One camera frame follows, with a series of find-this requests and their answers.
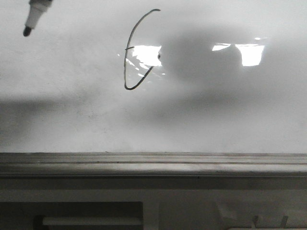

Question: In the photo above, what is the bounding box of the grey metal whiteboard tray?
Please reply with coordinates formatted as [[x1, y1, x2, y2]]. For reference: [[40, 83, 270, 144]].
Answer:
[[0, 152, 307, 177]]

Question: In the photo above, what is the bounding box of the white black whiteboard marker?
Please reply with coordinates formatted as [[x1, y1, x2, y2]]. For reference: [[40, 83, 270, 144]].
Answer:
[[23, 0, 52, 37]]

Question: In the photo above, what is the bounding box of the white whiteboard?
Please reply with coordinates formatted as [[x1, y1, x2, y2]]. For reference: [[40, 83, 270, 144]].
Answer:
[[0, 0, 307, 153]]

